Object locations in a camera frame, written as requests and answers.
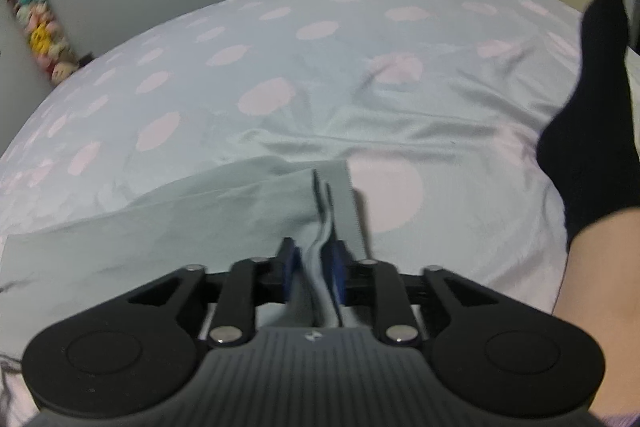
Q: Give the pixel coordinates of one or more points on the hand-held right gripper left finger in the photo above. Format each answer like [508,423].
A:
[294,269]

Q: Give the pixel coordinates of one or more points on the black sock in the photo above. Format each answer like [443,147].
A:
[595,132]

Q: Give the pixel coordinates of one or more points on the pink dotted bed sheet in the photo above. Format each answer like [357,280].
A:
[350,72]

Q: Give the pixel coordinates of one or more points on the grey-green pants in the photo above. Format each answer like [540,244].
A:
[175,227]

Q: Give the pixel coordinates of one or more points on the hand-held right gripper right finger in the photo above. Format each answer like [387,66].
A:
[336,277]

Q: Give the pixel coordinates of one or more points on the small black object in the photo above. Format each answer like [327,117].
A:
[86,59]

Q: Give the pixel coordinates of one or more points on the hanging plush toy holder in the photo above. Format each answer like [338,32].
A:
[37,22]

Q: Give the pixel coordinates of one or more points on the purple fluffy shorts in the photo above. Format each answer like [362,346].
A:
[622,422]

